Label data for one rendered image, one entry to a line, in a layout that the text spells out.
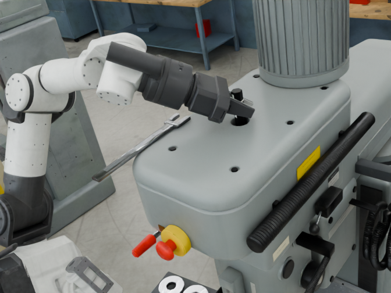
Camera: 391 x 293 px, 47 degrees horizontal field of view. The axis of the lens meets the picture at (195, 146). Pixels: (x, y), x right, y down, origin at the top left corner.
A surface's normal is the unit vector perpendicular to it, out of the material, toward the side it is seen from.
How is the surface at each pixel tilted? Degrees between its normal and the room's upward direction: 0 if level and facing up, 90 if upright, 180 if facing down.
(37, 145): 91
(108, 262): 0
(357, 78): 0
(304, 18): 90
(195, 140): 0
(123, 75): 51
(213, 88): 30
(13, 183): 62
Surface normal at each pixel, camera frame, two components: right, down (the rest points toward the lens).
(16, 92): -0.61, 0.04
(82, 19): 0.75, 0.24
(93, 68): 0.79, 0.00
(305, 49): -0.16, 0.56
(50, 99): 0.72, 0.43
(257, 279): -0.40, 0.55
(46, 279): 0.70, -0.41
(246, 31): -0.64, 0.51
